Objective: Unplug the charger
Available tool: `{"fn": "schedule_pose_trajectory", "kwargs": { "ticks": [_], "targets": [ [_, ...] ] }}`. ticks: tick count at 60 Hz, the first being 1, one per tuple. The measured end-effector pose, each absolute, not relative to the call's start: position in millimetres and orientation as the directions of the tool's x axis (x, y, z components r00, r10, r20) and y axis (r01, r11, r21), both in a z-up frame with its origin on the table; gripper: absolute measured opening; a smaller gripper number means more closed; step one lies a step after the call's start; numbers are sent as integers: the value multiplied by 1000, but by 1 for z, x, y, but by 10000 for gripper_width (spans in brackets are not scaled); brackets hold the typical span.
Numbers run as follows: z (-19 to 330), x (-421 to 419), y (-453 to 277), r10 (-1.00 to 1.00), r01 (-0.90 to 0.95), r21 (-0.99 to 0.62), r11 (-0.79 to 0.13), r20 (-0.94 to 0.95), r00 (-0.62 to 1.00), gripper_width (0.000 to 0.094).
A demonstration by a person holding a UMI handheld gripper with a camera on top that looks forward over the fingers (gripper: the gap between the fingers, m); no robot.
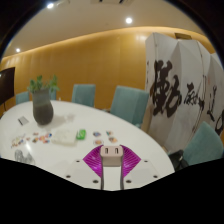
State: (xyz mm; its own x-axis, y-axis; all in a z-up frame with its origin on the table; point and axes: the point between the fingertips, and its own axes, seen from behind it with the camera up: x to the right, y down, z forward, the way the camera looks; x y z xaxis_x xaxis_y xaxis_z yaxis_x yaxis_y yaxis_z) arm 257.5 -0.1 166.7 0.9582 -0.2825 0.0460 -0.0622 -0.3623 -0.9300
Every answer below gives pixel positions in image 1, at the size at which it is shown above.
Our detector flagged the small white charger block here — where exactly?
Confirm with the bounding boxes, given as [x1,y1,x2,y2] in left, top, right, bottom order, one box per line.
[99,145,125,191]

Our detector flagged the black wall screen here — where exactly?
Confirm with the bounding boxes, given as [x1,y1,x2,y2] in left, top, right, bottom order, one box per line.
[0,66,17,107]

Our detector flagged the potted plant in dark pot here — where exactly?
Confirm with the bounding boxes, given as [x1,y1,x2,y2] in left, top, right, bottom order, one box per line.
[26,74,61,127]

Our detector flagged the black bag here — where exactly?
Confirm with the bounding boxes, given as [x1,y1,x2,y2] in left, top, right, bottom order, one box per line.
[167,149,190,173]

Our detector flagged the small green object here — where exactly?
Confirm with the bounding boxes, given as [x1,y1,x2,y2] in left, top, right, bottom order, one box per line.
[75,128,88,141]

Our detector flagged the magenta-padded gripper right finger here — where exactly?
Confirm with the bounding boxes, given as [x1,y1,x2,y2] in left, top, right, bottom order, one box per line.
[120,145,161,191]

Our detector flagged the colourful sticker sheet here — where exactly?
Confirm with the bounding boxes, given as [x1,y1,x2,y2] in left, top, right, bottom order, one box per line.
[10,132,28,150]

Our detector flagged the white calligraphy folding screen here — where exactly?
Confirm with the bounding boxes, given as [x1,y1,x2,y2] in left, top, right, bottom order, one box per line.
[141,31,224,155]

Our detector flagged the recessed ceiling lights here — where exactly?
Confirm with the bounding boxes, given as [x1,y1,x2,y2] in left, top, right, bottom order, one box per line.
[14,2,134,54]

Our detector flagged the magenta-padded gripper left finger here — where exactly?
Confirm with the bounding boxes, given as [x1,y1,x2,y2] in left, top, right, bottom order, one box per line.
[64,145,104,190]

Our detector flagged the flat white box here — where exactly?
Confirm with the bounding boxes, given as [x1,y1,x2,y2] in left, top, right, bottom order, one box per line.
[51,128,79,147]

